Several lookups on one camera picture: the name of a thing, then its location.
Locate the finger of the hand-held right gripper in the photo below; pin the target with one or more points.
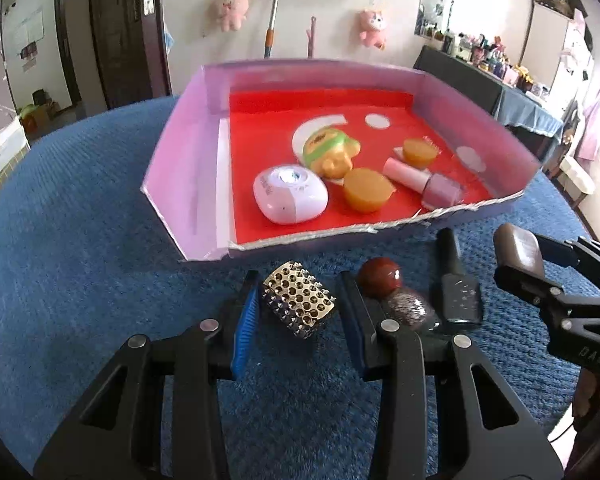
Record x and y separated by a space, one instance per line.
580 257
527 287

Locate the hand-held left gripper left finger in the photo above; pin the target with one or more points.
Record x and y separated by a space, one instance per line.
242 330

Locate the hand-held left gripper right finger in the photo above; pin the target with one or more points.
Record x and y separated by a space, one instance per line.
357 330

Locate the brown compact case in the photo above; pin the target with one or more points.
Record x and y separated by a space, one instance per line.
520 250

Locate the red-capped glitter bottle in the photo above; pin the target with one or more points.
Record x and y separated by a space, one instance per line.
380 277

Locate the gold studded cylinder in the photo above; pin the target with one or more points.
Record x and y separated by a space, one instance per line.
297 300

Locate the black nail polish bottle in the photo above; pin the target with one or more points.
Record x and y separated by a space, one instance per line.
455 290

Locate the lilac rounded device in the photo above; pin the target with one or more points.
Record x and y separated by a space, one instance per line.
287 200

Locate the large orange dome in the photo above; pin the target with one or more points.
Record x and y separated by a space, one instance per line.
367 190

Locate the pink nail polish bottle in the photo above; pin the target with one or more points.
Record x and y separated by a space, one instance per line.
410 175

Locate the small orange cup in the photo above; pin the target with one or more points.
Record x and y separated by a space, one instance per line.
419 154

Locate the purple cardboard box red bottom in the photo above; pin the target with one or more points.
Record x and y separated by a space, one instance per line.
190 160

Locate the yellow green toy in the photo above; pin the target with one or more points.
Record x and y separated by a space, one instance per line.
330 152

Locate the person's right hand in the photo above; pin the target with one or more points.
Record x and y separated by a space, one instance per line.
587 395

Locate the white stool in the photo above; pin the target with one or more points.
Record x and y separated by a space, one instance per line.
577 180

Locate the table with blue cloth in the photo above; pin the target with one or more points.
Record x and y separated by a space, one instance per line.
480 90

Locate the white cabinet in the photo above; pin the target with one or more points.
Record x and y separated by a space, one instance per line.
550 55

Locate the row of cosmetic bottles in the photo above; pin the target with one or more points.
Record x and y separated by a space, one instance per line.
490 57

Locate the cardboard box with green items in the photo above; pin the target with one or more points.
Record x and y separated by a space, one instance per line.
37 112

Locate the pink plush toy orange ears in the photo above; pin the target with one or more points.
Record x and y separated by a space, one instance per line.
372 27

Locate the dark wooden door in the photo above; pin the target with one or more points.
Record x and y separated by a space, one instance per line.
120 35

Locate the pale pink plush toy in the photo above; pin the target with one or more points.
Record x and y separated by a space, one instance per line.
230 10

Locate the dark hallway door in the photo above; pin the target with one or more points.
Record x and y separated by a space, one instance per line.
67 50

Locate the wall mirror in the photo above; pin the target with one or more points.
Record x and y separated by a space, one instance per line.
435 0

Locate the hallway wall poster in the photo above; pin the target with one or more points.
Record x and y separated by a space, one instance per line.
27 35

